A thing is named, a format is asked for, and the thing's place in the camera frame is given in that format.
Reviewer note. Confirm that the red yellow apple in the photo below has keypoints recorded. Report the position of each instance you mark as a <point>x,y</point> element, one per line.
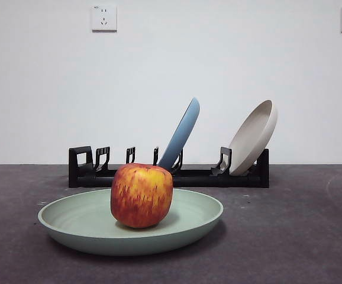
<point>141,195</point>

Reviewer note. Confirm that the green plate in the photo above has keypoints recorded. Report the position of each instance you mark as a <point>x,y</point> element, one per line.
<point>79,219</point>

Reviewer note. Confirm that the blue plate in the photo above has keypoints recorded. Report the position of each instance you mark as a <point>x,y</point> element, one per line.
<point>180,136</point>

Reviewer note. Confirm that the black plate rack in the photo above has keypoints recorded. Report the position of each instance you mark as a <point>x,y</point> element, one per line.
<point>233,181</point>

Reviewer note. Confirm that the beige plate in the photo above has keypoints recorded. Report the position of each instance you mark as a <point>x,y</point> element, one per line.
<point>254,139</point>

